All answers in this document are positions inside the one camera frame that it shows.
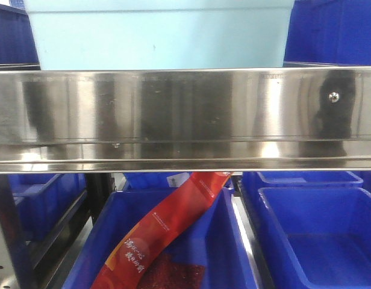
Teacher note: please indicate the dark blue bin upper left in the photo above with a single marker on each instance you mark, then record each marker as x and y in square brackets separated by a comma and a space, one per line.
[16, 38]

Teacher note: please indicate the dark blue bin lower centre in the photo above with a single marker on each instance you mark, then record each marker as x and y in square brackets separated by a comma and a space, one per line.
[208, 254]

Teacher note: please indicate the red snack package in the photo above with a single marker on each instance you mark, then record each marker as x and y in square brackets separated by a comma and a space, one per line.
[133, 255]

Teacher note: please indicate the perforated metal shelf post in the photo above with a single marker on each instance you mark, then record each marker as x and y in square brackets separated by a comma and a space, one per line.
[16, 269]

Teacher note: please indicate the stainless steel shelf rail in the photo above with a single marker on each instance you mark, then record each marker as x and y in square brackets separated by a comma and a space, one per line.
[301, 118]

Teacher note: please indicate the dark blue bin rear centre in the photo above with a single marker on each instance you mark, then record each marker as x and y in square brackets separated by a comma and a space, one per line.
[160, 180]

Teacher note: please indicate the dark blue bin upper right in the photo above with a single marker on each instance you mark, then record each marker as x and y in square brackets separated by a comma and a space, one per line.
[337, 32]

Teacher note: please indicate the light blue plastic bin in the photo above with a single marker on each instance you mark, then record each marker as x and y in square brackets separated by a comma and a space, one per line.
[142, 35]

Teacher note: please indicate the dark blue bin lower right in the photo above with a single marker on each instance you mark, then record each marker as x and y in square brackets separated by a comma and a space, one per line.
[317, 238]

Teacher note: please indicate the dark blue bin rear left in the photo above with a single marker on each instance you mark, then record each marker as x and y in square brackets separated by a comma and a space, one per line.
[42, 199]

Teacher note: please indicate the dark blue bin rear right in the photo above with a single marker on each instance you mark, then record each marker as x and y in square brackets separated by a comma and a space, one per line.
[253, 181]

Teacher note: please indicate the dark blue bin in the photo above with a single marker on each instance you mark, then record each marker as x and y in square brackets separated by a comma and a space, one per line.
[337, 32]
[317, 238]
[42, 199]
[208, 254]
[160, 180]
[16, 38]
[253, 181]

